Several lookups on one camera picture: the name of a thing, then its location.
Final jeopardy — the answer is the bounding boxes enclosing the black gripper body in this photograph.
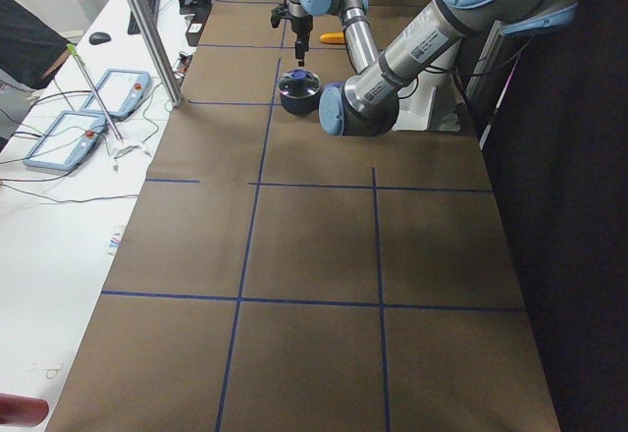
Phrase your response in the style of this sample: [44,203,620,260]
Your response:
[290,15,313,49]

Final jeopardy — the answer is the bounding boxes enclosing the glass pot lid blue knob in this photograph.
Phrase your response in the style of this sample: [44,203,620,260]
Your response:
[277,69,321,99]

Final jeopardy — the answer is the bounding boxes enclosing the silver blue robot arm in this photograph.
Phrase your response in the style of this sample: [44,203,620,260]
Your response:
[285,0,578,136]
[270,0,379,74]

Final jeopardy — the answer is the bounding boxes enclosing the yellow corn cob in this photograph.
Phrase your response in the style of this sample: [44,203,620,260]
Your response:
[319,32,345,45]

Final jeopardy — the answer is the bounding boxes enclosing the dark blue saucepan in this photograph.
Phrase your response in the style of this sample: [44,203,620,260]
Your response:
[280,81,342,116]

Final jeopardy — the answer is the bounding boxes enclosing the black keyboard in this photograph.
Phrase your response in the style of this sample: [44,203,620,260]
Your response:
[127,0,162,36]

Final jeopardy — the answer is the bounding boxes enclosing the far teach pendant tablet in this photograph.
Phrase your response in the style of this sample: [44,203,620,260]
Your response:
[95,69,151,122]

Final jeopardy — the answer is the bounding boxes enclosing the teach pendant tablet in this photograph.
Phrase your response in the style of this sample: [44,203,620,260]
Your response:
[23,111,107,171]
[95,69,151,122]

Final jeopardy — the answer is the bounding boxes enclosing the black computer mouse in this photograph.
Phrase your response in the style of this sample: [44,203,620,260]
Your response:
[88,31,112,45]

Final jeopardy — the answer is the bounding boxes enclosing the metal rod green tip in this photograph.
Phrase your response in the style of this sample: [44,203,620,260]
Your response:
[66,43,124,142]

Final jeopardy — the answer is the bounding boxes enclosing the near teach pendant tablet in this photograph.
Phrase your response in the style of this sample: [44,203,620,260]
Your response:
[23,111,107,171]

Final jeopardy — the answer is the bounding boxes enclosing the person in black shirt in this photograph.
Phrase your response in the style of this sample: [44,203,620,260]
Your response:
[1,0,70,89]

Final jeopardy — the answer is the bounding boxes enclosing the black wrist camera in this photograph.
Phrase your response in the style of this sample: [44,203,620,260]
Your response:
[270,3,289,28]

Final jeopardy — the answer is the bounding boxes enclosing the aluminium frame post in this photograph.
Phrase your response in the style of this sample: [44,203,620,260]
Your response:
[127,0,183,108]

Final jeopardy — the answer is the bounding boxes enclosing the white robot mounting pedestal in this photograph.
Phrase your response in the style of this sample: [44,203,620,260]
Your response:
[392,73,461,133]

